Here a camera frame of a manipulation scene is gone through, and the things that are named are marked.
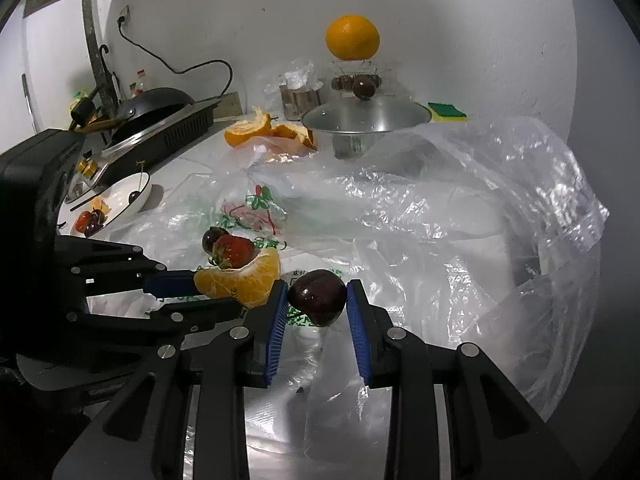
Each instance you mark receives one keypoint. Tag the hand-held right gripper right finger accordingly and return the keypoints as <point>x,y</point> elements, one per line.
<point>357,330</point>

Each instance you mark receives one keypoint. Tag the large clear plastic bag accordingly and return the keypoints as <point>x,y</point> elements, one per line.
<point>450,210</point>

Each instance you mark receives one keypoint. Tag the clear bottle with red cap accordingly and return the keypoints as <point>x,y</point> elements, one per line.
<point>142,82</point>

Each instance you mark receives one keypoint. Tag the wall socket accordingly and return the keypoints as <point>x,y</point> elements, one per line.
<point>124,15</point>

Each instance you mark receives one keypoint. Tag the black hook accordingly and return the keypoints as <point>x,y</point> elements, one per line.
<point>103,57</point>

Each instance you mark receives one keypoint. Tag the whole orange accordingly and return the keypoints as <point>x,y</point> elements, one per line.
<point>352,37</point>

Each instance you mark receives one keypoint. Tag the grey vertical pipe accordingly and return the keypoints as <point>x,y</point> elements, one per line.
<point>92,35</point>

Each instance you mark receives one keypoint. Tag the wooden board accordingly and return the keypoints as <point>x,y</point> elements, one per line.
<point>232,105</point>

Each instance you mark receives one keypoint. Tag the black induction cooker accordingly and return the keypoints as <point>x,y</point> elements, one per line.
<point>185,127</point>

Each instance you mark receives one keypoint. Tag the red strawberry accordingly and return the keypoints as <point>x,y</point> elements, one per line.
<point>82,221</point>
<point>235,250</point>

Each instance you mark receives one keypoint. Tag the clear plastic container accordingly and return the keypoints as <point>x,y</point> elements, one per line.
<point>342,82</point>

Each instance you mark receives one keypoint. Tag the large orange segment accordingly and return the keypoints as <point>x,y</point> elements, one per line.
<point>250,280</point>

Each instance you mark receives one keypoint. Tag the white round plate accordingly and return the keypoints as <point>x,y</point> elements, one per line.
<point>120,195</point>

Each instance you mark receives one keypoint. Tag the small steel lid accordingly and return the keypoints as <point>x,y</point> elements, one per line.
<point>75,191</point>

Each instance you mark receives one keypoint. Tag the green and yellow sponge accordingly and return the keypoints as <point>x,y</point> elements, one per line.
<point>447,111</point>

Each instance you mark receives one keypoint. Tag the small clear plastic bag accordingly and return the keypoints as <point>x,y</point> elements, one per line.
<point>297,72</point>

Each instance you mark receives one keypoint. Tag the dark red cherry with stem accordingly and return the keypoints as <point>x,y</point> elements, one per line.
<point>135,196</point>

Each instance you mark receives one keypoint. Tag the steel cup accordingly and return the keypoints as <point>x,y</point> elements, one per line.
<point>300,102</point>

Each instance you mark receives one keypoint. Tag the small orange segment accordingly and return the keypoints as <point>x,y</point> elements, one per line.
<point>102,205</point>

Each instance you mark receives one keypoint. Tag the orange peel with pulp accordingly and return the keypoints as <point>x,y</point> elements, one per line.
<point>245,132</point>

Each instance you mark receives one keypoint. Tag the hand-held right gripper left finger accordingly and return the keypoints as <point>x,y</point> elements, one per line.
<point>277,330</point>

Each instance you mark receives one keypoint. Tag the black chopsticks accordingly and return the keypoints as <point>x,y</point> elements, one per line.
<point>80,200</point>

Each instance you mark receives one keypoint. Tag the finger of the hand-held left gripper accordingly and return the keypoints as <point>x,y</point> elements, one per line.
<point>170,284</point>
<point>200,310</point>

